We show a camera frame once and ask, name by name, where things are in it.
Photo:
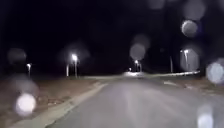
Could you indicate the street lamp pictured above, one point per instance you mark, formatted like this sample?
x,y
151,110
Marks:
x,y
74,58
186,51
136,62
29,65

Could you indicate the pole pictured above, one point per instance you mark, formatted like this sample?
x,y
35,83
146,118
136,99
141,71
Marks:
x,y
67,70
171,63

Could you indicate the grey asphalt path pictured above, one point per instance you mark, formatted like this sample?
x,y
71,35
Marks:
x,y
133,106

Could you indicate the pale kerb strip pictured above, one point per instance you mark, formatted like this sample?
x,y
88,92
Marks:
x,y
66,107

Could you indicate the brown dirt verge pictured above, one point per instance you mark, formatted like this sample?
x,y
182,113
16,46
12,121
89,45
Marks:
x,y
50,90
200,83

